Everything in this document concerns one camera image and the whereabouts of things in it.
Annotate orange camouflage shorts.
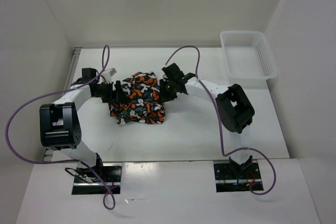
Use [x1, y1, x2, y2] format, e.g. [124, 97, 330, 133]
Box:
[109, 71, 165, 124]

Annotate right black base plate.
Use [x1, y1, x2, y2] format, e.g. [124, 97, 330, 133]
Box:
[213, 162, 264, 193]

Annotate purple cable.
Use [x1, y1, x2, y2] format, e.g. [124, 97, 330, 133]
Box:
[5, 44, 122, 210]
[164, 46, 277, 196]

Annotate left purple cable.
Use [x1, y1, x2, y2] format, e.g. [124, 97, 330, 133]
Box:
[5, 44, 122, 210]

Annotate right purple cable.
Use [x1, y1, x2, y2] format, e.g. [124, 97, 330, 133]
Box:
[164, 46, 277, 196]

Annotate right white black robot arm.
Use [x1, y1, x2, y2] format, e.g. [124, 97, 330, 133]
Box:
[160, 63, 255, 178]

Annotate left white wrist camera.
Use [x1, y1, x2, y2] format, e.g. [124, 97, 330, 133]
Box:
[101, 68, 117, 83]

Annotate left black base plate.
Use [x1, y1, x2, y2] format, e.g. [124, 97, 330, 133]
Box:
[65, 163, 122, 195]

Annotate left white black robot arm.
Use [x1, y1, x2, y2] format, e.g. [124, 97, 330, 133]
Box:
[39, 68, 125, 182]

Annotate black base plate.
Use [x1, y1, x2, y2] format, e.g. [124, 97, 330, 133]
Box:
[213, 162, 264, 193]
[65, 163, 122, 195]

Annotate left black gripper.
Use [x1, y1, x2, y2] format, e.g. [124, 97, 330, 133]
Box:
[93, 80, 128, 103]

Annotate white plastic basket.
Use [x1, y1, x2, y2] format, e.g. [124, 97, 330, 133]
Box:
[220, 30, 278, 86]

